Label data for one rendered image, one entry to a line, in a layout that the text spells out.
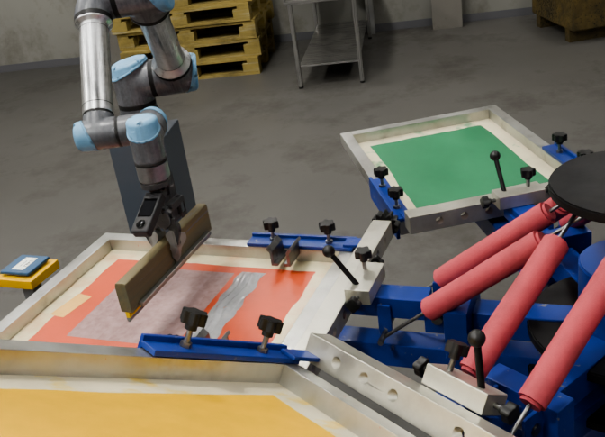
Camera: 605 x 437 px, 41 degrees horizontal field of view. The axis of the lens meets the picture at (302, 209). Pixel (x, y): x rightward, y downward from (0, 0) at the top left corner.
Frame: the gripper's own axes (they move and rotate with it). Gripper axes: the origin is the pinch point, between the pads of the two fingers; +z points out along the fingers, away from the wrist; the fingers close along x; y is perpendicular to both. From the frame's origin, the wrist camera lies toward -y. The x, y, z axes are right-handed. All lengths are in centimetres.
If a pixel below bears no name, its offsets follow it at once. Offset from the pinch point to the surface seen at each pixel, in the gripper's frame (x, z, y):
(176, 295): 3.2, 13.5, 4.2
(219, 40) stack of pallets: 255, 78, 524
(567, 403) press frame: -95, 4, -33
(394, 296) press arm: -57, 5, -2
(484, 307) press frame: -76, 7, -1
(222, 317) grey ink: -14.7, 12.7, -4.7
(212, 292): -5.9, 13.5, 6.8
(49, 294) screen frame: 36.2, 10.9, -4.1
